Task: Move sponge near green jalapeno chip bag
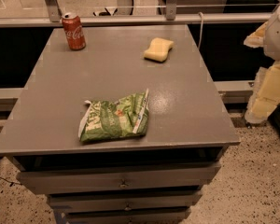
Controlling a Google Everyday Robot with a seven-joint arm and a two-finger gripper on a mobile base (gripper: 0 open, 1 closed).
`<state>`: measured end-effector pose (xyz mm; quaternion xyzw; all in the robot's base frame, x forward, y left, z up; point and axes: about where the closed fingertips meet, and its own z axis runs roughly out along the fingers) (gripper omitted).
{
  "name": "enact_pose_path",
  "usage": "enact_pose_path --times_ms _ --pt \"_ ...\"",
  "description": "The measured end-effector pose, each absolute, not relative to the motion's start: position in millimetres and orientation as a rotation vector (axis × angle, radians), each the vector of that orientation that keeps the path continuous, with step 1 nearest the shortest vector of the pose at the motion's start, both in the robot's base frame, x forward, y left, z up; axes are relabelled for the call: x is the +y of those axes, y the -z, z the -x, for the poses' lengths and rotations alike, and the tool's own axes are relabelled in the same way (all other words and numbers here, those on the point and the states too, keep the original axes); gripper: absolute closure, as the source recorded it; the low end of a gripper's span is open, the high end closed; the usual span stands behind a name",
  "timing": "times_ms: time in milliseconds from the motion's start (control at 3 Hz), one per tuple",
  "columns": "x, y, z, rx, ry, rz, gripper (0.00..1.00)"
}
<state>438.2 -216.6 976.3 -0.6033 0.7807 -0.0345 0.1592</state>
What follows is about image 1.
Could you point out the grey drawer cabinet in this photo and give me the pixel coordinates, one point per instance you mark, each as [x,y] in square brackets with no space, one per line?
[187,122]

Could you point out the yellow sponge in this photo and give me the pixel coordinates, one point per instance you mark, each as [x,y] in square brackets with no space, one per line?
[158,49]

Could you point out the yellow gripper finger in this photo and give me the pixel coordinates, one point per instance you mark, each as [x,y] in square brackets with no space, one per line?
[255,40]
[266,94]

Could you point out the grey metal railing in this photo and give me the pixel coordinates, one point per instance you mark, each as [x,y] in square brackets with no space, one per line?
[48,13]

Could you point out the middle cabinet drawer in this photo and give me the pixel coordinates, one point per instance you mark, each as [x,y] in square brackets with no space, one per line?
[125,201]

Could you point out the green jalapeno chip bag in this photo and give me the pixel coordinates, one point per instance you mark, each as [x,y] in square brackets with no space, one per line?
[105,120]

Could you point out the red coca-cola can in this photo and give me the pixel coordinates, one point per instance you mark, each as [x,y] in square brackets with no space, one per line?
[73,31]

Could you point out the top cabinet drawer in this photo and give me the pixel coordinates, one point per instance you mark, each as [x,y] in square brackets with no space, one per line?
[119,178]

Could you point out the cabinet drawer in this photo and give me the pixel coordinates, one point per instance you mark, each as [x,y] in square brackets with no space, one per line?
[129,217]
[125,201]
[119,178]

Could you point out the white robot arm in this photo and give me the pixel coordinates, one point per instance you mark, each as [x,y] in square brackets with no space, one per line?
[271,41]

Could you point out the bottom cabinet drawer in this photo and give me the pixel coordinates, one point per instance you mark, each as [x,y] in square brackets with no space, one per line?
[129,217]

